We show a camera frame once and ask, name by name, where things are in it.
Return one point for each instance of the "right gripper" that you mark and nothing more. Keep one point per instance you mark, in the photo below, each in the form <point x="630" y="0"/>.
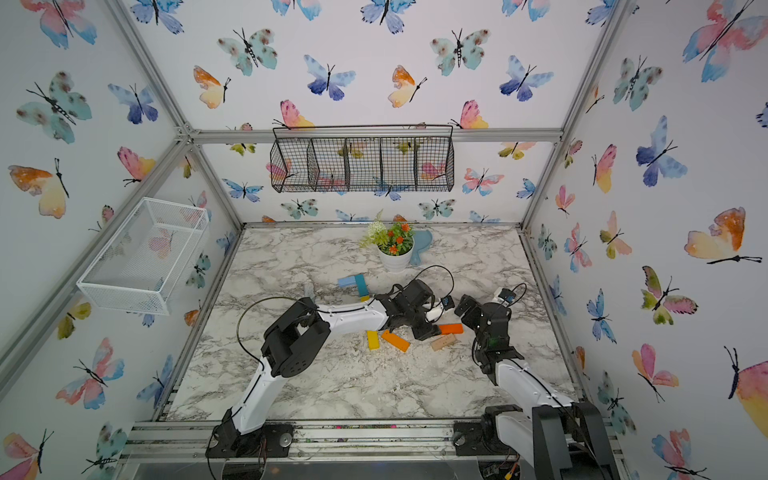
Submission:
<point x="479" y="310"/>

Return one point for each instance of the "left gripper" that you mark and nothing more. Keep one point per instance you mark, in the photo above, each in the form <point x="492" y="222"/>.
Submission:
<point x="427" y="333"/>

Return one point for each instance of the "white pot with flowers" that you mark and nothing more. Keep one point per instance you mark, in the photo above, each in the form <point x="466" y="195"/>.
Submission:
<point x="393" y="241"/>

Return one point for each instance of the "light blue dustpan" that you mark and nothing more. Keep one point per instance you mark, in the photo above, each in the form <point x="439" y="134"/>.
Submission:
<point x="422" y="240"/>

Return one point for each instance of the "amber orange block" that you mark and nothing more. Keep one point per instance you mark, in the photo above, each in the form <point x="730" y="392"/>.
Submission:
<point x="395" y="341"/>

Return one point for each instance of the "red orange block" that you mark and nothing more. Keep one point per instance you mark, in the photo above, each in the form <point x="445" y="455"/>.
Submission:
<point x="451" y="329"/>

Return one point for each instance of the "teal block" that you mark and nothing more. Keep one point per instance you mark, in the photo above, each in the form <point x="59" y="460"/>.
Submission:
<point x="361" y="286"/>

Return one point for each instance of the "light blue block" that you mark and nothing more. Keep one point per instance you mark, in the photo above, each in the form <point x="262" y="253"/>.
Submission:
<point x="347" y="282"/>

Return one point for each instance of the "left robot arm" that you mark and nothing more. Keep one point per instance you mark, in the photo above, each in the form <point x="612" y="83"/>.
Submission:
<point x="293" y="341"/>

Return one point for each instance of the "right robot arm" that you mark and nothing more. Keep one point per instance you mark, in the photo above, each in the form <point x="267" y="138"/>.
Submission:
<point x="560" y="438"/>

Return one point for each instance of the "white mesh wall basket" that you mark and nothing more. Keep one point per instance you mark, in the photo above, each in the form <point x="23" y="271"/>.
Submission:
<point x="138" y="268"/>

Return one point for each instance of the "natural wood printed block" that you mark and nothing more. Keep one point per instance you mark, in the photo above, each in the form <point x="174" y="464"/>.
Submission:
<point x="443" y="341"/>

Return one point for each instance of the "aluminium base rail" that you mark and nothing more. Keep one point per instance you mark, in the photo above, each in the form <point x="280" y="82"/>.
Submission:
<point x="323" y="440"/>

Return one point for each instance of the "black wire wall basket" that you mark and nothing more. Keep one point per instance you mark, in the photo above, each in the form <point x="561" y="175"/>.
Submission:
<point x="380" y="159"/>

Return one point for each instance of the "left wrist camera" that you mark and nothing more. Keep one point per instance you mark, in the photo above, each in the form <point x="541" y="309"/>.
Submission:
<point x="444" y="305"/>

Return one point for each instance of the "yellow block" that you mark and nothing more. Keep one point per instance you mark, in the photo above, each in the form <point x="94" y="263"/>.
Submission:
<point x="373" y="341"/>

